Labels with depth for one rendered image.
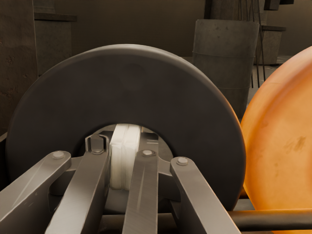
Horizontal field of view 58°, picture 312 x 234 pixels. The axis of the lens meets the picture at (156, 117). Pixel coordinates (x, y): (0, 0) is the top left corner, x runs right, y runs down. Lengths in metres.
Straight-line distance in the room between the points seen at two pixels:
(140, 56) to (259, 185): 0.11
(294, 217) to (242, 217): 0.03
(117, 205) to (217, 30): 2.42
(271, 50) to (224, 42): 5.41
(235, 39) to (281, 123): 2.41
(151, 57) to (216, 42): 2.42
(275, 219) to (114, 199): 0.11
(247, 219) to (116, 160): 0.09
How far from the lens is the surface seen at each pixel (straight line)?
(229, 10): 4.27
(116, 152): 0.15
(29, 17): 0.43
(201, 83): 0.16
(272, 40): 7.89
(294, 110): 0.18
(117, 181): 0.16
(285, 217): 0.19
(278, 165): 0.19
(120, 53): 0.16
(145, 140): 0.17
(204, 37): 2.63
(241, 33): 2.60
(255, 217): 0.19
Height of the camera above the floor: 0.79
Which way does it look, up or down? 18 degrees down
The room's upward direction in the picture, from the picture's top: 3 degrees clockwise
